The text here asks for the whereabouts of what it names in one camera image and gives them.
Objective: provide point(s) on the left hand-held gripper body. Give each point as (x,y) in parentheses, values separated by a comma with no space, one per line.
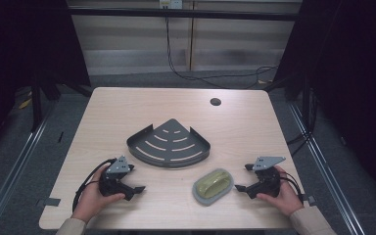
(111,184)

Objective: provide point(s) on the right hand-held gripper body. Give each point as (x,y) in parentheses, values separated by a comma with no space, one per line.
(267,184)

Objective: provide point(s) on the yellow-green soap bar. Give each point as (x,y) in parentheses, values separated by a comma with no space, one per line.
(213,184)

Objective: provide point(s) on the person's right hand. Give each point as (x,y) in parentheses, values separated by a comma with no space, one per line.
(285,197)

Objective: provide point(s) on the person's left hand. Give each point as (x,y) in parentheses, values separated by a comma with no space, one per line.
(89,199)

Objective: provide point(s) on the dark grey metal corner rack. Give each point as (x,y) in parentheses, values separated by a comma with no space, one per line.
(169,145)

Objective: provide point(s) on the grey tape piece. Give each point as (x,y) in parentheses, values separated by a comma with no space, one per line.
(309,199)
(49,202)

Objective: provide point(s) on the small black floor item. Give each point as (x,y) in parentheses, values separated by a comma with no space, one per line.
(60,137)

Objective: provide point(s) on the black metal stand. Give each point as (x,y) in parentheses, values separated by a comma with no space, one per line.
(308,104)
(36,104)

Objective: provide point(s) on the yellow scrap on floor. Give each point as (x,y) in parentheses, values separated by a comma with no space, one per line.
(25,103)

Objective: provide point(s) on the black curtain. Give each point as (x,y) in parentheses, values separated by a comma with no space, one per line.
(355,81)
(19,49)

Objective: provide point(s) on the metal floor rail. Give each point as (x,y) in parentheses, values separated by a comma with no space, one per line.
(326,169)
(13,173)

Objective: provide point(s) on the black horizontal frame bar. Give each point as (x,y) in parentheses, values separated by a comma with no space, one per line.
(182,13)

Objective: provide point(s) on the white wall socket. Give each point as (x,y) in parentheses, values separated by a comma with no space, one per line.
(171,4)

